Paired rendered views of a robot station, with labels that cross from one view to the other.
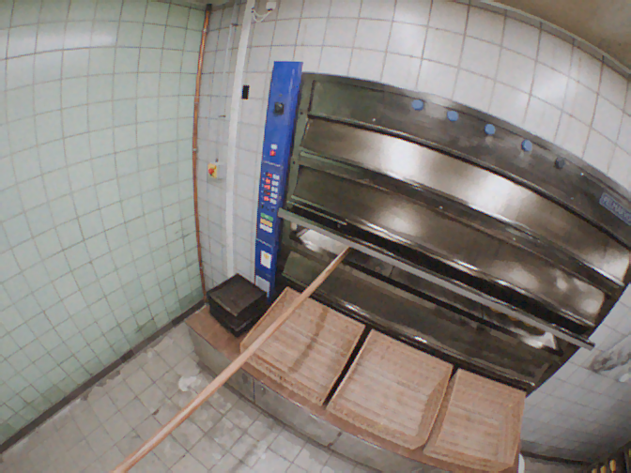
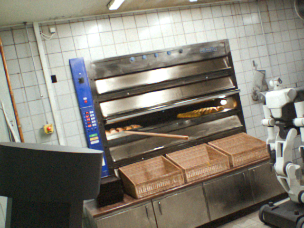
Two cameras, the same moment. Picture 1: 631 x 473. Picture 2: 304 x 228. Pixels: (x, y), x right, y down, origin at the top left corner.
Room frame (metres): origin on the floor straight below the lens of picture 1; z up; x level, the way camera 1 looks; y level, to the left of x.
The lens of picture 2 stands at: (-1.82, 2.46, 1.57)
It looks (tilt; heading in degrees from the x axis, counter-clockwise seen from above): 3 degrees down; 315
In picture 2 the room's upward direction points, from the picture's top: 12 degrees counter-clockwise
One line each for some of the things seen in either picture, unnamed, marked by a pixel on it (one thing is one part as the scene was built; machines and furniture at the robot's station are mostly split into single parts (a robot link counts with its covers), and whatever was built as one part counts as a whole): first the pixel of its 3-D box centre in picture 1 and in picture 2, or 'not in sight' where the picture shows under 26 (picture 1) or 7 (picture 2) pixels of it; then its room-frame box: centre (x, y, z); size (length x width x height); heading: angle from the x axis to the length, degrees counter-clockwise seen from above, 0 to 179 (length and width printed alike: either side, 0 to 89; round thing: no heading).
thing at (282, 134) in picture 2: not in sight; (291, 128); (-0.42, -0.84, 0.97); 0.28 x 0.13 x 0.18; 66
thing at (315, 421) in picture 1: (350, 410); (195, 200); (0.68, -0.45, 0.29); 2.42 x 0.56 x 0.58; 66
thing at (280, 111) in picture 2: not in sight; (284, 102); (-0.41, -0.82, 1.23); 0.34 x 0.30 x 0.36; 156
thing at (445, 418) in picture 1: (480, 422); (238, 148); (0.40, -1.13, 0.72); 0.56 x 0.49 x 0.28; 67
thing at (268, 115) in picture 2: not in sight; (268, 115); (-0.19, -0.86, 1.12); 0.13 x 0.12 x 0.22; 157
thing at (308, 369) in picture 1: (302, 343); (150, 175); (0.89, -0.04, 0.72); 0.56 x 0.49 x 0.28; 67
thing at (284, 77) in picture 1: (331, 204); (82, 147); (2.18, -0.09, 1.07); 1.93 x 0.16 x 2.15; 156
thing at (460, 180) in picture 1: (490, 192); (166, 73); (0.90, -0.67, 1.80); 1.79 x 0.11 x 0.19; 66
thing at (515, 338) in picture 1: (435, 304); (176, 124); (0.92, -0.68, 1.16); 1.80 x 0.06 x 0.04; 66
